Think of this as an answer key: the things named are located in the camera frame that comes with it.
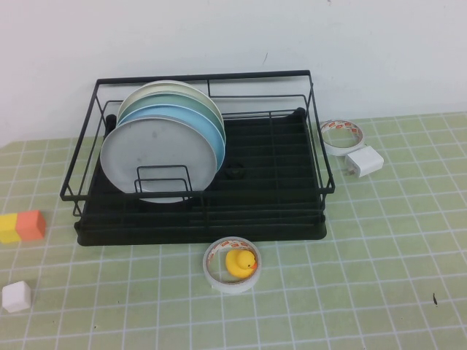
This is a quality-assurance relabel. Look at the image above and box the grey plate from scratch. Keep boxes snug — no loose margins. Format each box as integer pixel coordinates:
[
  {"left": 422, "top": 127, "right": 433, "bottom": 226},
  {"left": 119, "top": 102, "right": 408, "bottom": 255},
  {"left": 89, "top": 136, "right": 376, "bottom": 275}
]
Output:
[{"left": 100, "top": 116, "right": 217, "bottom": 204}]

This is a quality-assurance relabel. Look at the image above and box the cream plate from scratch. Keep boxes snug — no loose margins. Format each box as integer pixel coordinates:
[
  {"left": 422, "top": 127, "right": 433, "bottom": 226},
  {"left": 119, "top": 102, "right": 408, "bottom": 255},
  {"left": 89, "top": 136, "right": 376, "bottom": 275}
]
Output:
[{"left": 117, "top": 79, "right": 223, "bottom": 125}]

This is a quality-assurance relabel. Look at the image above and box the yellow cube block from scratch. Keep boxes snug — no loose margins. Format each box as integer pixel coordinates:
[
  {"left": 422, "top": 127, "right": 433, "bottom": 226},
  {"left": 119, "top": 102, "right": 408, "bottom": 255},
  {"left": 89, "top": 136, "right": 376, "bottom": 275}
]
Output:
[{"left": 0, "top": 214, "right": 20, "bottom": 244}]

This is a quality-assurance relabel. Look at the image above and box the light blue plate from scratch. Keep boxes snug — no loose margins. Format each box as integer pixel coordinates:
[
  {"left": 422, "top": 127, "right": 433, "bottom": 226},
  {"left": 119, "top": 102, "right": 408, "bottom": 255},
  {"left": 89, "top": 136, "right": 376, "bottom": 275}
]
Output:
[{"left": 115, "top": 104, "right": 227, "bottom": 176}]

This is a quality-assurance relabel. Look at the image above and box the pale green plate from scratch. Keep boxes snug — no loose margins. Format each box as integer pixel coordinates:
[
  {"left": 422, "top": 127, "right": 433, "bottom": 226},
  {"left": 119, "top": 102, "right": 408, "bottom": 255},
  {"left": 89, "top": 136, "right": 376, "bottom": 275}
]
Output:
[{"left": 118, "top": 93, "right": 224, "bottom": 128}]

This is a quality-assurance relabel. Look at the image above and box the black wire dish rack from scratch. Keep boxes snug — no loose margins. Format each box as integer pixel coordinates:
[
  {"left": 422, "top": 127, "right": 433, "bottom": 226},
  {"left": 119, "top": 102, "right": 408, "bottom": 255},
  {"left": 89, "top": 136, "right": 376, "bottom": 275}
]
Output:
[{"left": 60, "top": 69, "right": 336, "bottom": 219}]

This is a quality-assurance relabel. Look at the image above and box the green checked tablecloth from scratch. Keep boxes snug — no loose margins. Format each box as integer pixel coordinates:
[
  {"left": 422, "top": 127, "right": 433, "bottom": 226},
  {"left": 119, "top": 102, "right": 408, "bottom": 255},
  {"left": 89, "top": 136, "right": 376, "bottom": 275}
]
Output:
[{"left": 0, "top": 112, "right": 467, "bottom": 350}]

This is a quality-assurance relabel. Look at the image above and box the yellow rubber duck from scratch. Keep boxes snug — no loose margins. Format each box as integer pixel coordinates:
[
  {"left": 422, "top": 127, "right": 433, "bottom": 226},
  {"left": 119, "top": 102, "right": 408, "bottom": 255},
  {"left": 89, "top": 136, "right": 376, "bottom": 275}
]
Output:
[{"left": 225, "top": 249, "right": 258, "bottom": 280}]

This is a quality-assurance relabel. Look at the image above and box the white foam cube block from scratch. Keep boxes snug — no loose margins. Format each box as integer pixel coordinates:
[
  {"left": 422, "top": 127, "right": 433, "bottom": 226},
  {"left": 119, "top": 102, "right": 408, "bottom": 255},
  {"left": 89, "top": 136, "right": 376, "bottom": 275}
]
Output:
[{"left": 1, "top": 279, "right": 33, "bottom": 314}]

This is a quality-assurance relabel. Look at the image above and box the orange cube block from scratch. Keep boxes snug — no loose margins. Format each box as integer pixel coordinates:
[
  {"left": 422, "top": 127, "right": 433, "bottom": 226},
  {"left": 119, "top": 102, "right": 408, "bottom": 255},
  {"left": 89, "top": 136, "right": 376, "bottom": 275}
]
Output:
[{"left": 15, "top": 210, "right": 47, "bottom": 241}]

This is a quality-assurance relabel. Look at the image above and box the black plastic drain tray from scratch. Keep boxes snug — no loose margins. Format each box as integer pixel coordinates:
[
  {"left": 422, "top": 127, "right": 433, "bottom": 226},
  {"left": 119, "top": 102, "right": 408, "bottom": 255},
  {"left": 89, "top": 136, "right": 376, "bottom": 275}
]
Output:
[{"left": 74, "top": 107, "right": 327, "bottom": 246}]

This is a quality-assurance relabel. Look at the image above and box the white power adapter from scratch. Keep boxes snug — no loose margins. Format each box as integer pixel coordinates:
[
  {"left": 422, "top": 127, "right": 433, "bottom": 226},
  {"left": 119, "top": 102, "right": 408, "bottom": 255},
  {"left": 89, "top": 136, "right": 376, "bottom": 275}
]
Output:
[{"left": 342, "top": 145, "right": 385, "bottom": 179}]

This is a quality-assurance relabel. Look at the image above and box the white tape roll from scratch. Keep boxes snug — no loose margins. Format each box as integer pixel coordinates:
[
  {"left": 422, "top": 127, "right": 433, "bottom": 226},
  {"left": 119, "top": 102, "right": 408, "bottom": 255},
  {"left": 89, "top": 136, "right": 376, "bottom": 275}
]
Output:
[
  {"left": 202, "top": 236, "right": 262, "bottom": 295},
  {"left": 320, "top": 118, "right": 366, "bottom": 158}
]

